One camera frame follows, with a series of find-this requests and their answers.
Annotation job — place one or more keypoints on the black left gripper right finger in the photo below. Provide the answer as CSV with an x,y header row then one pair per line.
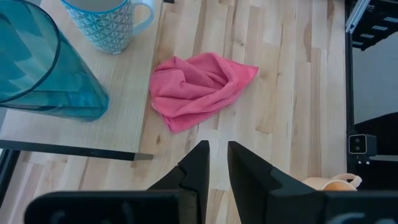
x,y
255,186

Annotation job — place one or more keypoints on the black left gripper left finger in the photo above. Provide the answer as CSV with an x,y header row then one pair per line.
x,y
192,177

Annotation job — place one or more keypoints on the orange plastic mug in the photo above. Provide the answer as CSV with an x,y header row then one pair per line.
x,y
339,185

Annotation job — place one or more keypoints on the teal transparent glass cup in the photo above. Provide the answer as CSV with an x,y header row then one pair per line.
x,y
62,87

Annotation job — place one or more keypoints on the white blue patterned mug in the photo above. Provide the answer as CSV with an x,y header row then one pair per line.
x,y
105,28

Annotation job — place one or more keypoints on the pink cloth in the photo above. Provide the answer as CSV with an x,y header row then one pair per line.
x,y
199,90

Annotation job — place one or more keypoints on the silver aluminium extrusion bar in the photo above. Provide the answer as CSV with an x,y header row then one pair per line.
x,y
357,14

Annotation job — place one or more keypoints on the wooden shelf with black frame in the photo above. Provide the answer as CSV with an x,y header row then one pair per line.
x,y
124,109

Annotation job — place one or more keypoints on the table level camera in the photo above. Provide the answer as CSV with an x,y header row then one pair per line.
x,y
360,144

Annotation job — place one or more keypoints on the black table edge rail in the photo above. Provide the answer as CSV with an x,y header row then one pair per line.
x,y
349,93

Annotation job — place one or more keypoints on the black overhead frame bracket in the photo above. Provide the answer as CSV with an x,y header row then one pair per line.
x,y
379,21

